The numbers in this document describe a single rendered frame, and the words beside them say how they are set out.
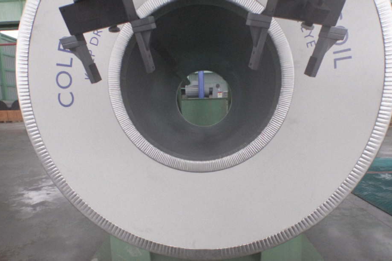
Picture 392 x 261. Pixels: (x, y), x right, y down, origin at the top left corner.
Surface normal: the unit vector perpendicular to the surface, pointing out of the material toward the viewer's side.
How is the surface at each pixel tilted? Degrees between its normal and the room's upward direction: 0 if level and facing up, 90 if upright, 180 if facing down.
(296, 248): 90
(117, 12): 114
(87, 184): 90
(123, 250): 90
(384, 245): 0
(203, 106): 90
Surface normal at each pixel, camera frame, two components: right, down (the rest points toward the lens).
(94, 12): -0.11, 0.50
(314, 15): 0.04, 0.78
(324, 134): -0.05, 0.11
